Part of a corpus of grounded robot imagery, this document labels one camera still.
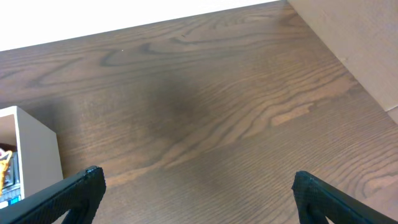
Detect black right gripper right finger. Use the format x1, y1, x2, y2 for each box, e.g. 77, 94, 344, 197
292, 171, 397, 224

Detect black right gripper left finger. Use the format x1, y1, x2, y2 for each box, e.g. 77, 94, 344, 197
1, 166, 106, 223

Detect red grey toy truck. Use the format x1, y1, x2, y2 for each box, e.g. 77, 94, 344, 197
1, 149, 21, 208

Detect white cardboard box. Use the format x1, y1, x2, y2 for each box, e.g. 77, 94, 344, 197
1, 106, 63, 200

